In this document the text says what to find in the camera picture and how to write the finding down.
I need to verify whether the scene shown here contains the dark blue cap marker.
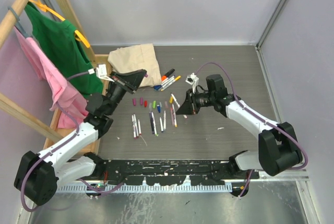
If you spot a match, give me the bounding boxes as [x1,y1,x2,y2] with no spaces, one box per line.
[162,77,175,88]

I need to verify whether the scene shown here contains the teal cap white marker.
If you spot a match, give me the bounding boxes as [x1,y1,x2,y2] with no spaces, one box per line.
[161,76,175,87]

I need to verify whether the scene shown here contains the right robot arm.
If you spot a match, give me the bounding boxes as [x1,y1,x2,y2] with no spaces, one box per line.
[176,74,303,179]

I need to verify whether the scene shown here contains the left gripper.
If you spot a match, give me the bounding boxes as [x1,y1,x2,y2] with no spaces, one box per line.
[104,69,145,116]

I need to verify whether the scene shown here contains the pink shirt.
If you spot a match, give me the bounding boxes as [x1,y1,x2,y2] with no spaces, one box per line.
[14,28,88,129]

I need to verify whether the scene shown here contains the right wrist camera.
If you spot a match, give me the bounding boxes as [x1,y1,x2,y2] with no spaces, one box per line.
[185,73,199,93]

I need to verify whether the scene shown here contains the grey cap white marker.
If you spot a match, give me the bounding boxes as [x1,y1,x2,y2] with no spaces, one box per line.
[160,79,175,91]

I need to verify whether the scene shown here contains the grey end white marker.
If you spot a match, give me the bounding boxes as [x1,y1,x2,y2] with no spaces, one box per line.
[163,110,166,131]

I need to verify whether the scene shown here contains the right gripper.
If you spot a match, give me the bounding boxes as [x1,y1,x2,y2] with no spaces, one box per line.
[176,88,216,115]

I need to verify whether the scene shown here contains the yellow end rainbow pen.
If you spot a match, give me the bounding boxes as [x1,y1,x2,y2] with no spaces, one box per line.
[172,103,177,127]

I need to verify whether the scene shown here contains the lilac pen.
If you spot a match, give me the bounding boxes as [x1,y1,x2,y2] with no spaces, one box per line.
[170,107,175,126]

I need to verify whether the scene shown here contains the dark purple clear pen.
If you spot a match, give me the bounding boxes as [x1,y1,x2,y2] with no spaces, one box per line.
[149,112,154,134]

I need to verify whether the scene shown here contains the blue end white marker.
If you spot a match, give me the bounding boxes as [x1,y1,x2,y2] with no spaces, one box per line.
[159,117,164,133]

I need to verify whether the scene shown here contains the green cap rainbow pen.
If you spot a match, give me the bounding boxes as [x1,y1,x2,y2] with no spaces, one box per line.
[151,112,158,136]

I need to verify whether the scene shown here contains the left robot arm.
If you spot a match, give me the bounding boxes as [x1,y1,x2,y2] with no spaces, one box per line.
[14,69,147,212]

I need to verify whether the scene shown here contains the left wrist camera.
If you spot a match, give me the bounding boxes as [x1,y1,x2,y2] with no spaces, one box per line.
[88,64,114,82]

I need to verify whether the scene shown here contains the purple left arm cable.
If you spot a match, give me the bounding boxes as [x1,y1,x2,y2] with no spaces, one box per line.
[20,71,126,212]

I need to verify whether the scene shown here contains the red cap white pen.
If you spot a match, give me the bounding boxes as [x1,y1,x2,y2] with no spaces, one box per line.
[137,119,142,136]

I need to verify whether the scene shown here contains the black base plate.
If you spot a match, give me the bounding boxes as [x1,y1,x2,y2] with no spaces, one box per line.
[83,159,249,186]

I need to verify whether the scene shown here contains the wooden clothes rack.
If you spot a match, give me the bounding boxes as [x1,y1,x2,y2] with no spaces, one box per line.
[1,0,112,148]

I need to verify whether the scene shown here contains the orange black highlighter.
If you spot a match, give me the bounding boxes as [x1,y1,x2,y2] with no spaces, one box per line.
[161,68,175,81]

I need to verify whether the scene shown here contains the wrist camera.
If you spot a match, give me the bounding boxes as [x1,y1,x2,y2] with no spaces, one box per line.
[185,73,199,93]
[88,64,114,82]

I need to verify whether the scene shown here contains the beige folded cloth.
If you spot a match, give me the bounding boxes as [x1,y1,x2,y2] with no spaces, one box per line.
[108,43,161,87]

